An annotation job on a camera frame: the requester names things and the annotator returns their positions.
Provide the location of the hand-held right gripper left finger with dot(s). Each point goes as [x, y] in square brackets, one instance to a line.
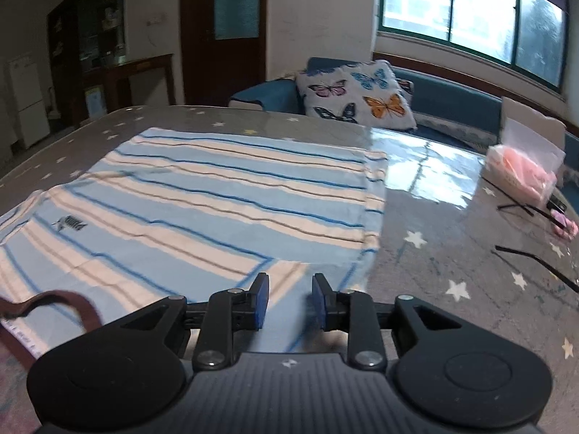
[260, 300]

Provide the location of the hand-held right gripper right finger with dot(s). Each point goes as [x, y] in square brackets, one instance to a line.
[320, 300]

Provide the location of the blue striped shirt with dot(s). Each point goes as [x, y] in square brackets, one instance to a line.
[199, 203]

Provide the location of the star print tablecloth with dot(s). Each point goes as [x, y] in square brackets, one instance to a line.
[452, 235]

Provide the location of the dark red chair back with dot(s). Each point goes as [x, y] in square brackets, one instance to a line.
[54, 316]

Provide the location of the butterfly print pillow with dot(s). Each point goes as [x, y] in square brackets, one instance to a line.
[357, 92]

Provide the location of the blue sofa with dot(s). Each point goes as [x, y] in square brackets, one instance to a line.
[407, 104]

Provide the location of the clear bag of pink items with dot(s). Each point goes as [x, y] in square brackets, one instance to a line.
[527, 165]

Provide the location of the small pink object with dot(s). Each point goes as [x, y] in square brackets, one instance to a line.
[566, 225]

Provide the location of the dark wooden door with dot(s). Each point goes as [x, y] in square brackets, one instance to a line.
[224, 31]

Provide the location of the dark wooden cabinet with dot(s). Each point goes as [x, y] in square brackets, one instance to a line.
[97, 49]

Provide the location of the white refrigerator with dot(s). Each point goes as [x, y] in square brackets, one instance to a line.
[28, 99]

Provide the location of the green framed window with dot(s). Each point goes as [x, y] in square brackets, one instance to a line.
[470, 13]

